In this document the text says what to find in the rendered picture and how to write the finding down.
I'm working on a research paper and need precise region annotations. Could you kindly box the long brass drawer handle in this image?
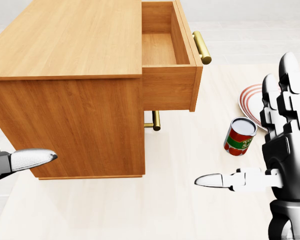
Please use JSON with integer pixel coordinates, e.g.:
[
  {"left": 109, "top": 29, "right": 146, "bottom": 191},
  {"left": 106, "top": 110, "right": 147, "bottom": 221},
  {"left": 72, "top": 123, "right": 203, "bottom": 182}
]
[{"left": 191, "top": 30, "right": 213, "bottom": 65}]

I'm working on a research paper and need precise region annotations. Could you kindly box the white plate with red rings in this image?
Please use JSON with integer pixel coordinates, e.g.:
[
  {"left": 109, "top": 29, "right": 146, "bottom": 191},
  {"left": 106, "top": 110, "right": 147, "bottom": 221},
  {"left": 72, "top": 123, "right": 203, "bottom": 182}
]
[{"left": 237, "top": 83, "right": 282, "bottom": 132}]

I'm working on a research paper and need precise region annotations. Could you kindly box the red tomato sauce tin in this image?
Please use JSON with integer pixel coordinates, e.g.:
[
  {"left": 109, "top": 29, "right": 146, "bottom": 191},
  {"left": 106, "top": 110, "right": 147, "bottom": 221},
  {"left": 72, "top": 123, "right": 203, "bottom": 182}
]
[{"left": 223, "top": 116, "right": 258, "bottom": 156}]

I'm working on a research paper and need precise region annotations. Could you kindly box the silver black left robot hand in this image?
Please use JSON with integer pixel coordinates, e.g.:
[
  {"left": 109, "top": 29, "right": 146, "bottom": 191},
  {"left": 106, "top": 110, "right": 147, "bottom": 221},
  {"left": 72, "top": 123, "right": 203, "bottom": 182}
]
[{"left": 0, "top": 146, "right": 59, "bottom": 183}]

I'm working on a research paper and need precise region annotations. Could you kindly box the short brass drawer handle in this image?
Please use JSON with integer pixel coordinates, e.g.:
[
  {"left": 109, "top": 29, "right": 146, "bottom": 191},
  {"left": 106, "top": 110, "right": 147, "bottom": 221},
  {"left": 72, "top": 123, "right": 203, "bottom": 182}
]
[{"left": 143, "top": 110, "right": 162, "bottom": 132}]

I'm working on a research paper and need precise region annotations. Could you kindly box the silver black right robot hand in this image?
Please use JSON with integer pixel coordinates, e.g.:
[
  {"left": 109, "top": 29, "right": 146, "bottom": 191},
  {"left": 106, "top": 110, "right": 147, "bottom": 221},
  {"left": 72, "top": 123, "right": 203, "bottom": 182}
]
[{"left": 194, "top": 51, "right": 300, "bottom": 202}]

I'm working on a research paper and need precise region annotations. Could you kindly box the wooden cabinet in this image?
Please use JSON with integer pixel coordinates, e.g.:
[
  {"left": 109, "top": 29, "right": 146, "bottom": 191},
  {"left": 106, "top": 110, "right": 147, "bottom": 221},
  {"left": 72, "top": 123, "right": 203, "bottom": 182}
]
[{"left": 0, "top": 0, "right": 146, "bottom": 181}]

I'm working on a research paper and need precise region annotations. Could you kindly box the open wooden drawer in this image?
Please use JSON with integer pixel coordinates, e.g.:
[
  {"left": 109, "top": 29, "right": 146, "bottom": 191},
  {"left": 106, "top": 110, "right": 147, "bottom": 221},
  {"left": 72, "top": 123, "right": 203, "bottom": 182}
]
[{"left": 141, "top": 0, "right": 204, "bottom": 113}]

